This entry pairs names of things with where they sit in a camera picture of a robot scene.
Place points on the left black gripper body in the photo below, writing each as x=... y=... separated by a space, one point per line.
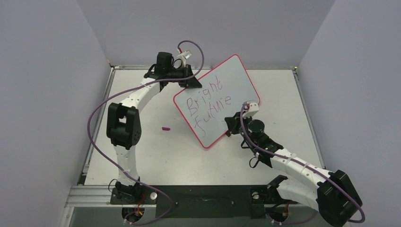
x=184 y=72

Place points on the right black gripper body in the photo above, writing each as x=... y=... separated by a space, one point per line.
x=237 y=122

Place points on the pink-framed whiteboard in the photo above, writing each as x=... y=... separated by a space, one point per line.
x=224 y=89

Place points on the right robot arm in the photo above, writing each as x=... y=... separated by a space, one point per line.
x=332 y=194

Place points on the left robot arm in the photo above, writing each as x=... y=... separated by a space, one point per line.
x=123 y=126

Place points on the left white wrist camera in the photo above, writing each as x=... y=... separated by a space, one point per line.
x=183 y=56

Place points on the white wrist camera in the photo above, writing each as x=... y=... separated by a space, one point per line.
x=183 y=56
x=250 y=109

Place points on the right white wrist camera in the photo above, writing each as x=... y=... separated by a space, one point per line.
x=250 y=109

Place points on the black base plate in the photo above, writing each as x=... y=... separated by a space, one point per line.
x=168 y=209

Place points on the aluminium front rail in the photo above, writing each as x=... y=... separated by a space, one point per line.
x=107 y=196

